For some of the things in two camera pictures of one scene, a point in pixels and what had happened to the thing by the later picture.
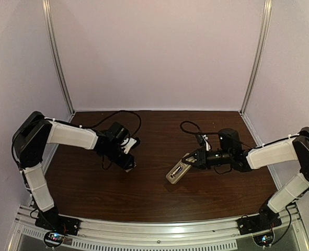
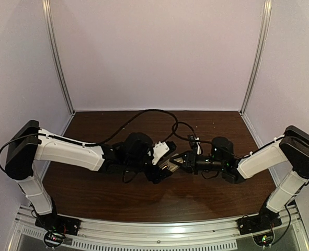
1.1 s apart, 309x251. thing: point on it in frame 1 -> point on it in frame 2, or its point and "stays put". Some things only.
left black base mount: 57,227 stays put
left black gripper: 126,160 -> 157,172
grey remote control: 178,171 -> 170,166
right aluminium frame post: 260,55 stays put
